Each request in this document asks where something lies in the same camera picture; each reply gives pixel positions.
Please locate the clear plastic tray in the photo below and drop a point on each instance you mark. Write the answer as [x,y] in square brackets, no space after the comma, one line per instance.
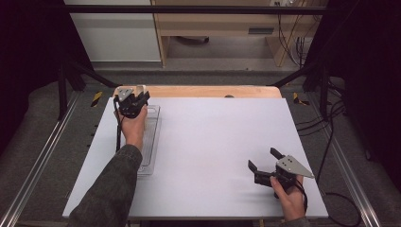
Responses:
[153,135]

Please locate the person's left hand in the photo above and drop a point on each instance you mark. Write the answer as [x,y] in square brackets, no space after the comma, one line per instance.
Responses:
[134,129]

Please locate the wooden table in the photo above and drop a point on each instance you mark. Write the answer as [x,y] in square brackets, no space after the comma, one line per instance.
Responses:
[205,91]

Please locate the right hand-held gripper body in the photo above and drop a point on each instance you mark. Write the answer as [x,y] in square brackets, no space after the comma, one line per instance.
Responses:
[285,175]

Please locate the black curtain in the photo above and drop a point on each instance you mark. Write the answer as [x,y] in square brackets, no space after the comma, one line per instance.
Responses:
[369,78]
[28,47]

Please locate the aluminium rail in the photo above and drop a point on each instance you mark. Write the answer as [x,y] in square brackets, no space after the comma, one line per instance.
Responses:
[41,157]
[353,176]

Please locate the white cabinet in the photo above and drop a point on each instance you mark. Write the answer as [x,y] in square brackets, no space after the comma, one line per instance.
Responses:
[116,34]

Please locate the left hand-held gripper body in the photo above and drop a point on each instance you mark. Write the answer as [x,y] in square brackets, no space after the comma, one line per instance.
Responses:
[130,105]

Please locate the black horizontal frame bar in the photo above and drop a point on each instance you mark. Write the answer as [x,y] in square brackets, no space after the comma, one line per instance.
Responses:
[195,9]

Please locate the white power strip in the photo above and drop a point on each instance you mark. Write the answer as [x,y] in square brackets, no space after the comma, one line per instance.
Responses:
[285,2]

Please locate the person's right hand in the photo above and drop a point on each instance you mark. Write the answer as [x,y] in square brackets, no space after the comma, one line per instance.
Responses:
[291,201]

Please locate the light wooden desk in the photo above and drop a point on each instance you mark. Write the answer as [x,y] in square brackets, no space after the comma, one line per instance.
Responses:
[217,23]

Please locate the black frame strut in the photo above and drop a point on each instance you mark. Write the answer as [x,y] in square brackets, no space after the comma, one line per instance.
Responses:
[312,75]
[78,75]

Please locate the yellow clamp right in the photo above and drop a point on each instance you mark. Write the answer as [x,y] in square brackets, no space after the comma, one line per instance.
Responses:
[298,99]

